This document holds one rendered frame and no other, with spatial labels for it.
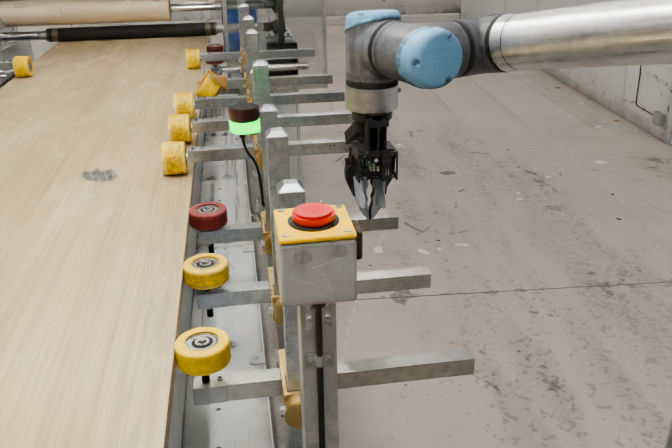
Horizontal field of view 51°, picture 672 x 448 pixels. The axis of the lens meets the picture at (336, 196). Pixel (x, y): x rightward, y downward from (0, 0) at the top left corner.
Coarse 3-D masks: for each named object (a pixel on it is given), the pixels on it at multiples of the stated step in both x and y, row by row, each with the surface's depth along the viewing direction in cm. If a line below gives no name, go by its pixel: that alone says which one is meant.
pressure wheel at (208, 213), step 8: (192, 208) 148; (200, 208) 149; (208, 208) 147; (216, 208) 149; (224, 208) 148; (192, 216) 146; (200, 216) 145; (208, 216) 145; (216, 216) 145; (224, 216) 147; (192, 224) 147; (200, 224) 145; (208, 224) 145; (216, 224) 146; (224, 224) 148; (208, 248) 152
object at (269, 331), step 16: (256, 176) 220; (256, 192) 212; (256, 208) 200; (256, 240) 181; (256, 256) 173; (256, 272) 177; (272, 320) 145; (272, 336) 140; (272, 352) 135; (272, 368) 130; (272, 400) 122; (272, 416) 118; (272, 432) 123; (288, 432) 114
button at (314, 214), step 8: (296, 208) 65; (304, 208) 65; (312, 208) 65; (320, 208) 65; (328, 208) 65; (296, 216) 64; (304, 216) 63; (312, 216) 63; (320, 216) 63; (328, 216) 64; (304, 224) 63; (312, 224) 63; (320, 224) 63
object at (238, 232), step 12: (360, 216) 154; (384, 216) 154; (396, 216) 154; (228, 228) 150; (240, 228) 150; (252, 228) 150; (372, 228) 154; (384, 228) 155; (396, 228) 155; (204, 240) 149; (216, 240) 149; (228, 240) 150; (240, 240) 150
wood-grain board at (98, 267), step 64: (64, 64) 297; (128, 64) 295; (0, 128) 209; (64, 128) 208; (128, 128) 207; (0, 192) 160; (64, 192) 160; (128, 192) 159; (192, 192) 164; (0, 256) 130; (64, 256) 130; (128, 256) 129; (0, 320) 110; (64, 320) 109; (128, 320) 109; (0, 384) 95; (64, 384) 94; (128, 384) 94
